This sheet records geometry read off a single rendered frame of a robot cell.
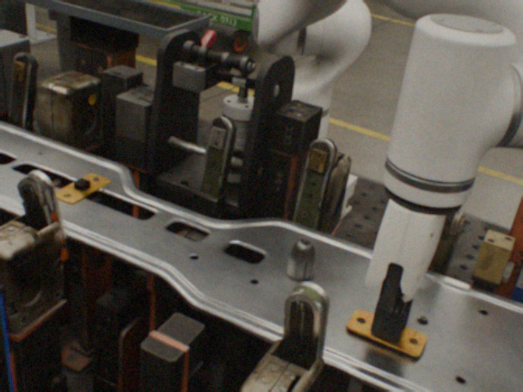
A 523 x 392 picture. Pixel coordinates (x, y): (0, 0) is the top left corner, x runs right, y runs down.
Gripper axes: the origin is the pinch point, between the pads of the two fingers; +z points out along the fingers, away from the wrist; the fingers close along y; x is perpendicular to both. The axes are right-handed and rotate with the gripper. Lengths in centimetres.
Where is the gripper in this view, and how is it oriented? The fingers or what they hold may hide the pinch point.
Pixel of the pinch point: (391, 315)
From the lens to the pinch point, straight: 72.4
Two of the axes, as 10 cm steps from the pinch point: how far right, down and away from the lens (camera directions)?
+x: 8.8, 3.0, -3.5
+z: -1.0, 8.7, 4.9
